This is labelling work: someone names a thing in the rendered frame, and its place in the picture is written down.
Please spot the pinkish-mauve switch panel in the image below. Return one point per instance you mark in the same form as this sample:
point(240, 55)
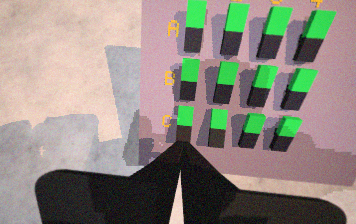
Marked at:
point(261, 88)

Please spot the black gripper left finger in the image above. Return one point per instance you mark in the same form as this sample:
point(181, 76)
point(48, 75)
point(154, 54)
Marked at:
point(145, 197)

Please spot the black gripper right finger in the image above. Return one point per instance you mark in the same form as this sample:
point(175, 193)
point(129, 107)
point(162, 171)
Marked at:
point(210, 198)

